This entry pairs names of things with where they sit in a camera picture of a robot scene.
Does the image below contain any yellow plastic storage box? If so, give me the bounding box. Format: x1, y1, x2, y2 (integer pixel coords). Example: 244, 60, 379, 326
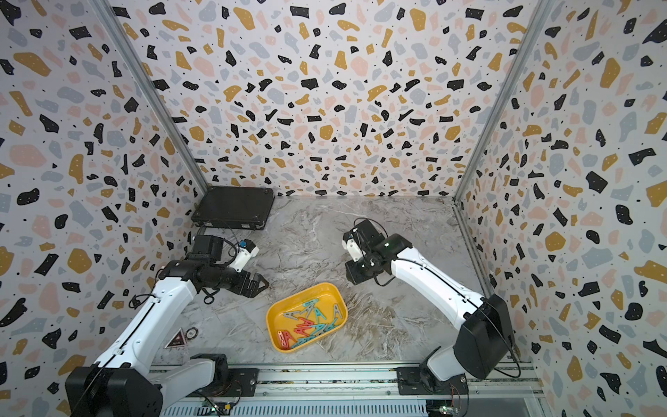
266, 283, 348, 354

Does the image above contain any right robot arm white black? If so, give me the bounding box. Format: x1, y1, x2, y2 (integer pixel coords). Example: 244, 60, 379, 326
342, 218, 518, 392

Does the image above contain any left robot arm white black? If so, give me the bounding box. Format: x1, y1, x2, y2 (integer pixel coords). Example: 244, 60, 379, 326
65, 235, 269, 416

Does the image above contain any teal clothespin in box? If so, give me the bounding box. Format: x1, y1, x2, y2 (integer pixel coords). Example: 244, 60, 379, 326
300, 298, 327, 323

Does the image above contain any grey clothespin in box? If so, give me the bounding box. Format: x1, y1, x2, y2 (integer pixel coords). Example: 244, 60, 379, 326
333, 303, 345, 321

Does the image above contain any red clothespin in box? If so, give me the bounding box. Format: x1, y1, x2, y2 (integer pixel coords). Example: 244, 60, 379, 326
294, 317, 319, 337

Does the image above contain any black flat case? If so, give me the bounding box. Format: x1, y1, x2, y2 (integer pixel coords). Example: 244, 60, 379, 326
191, 187, 275, 230

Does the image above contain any warning triangle sticker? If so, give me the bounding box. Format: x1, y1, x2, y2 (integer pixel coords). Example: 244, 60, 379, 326
165, 328, 188, 349

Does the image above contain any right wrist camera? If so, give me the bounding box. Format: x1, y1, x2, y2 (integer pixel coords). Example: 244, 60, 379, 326
342, 237, 364, 262

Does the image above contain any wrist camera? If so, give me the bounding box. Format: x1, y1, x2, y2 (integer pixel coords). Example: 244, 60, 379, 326
342, 237, 364, 262
229, 239, 259, 272

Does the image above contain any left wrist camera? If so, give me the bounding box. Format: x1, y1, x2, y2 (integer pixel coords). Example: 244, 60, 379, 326
229, 239, 259, 272

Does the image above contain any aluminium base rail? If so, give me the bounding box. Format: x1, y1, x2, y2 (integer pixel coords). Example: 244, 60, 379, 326
163, 362, 552, 416

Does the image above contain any left frame post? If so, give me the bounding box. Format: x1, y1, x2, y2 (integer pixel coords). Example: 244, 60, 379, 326
90, 0, 209, 194

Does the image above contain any frame post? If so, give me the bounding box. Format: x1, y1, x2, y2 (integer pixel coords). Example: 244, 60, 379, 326
453, 0, 554, 204
90, 0, 209, 194

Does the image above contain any right frame post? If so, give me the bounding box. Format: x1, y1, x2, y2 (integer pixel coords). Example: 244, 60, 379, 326
453, 0, 554, 204

